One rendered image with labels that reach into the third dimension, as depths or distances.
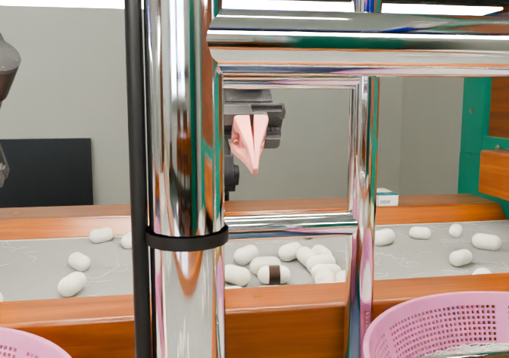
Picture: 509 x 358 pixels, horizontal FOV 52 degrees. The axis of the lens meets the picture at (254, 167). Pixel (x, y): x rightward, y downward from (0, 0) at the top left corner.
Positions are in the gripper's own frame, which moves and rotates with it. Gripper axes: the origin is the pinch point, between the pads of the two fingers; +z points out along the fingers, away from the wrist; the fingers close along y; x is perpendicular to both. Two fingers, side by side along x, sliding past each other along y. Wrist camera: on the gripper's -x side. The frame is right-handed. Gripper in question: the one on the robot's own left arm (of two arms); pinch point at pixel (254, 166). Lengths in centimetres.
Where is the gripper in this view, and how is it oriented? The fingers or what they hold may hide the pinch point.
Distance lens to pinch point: 69.0
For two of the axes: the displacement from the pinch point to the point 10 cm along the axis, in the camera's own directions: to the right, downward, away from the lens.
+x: -1.1, 6.6, 7.4
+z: 1.2, 7.5, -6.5
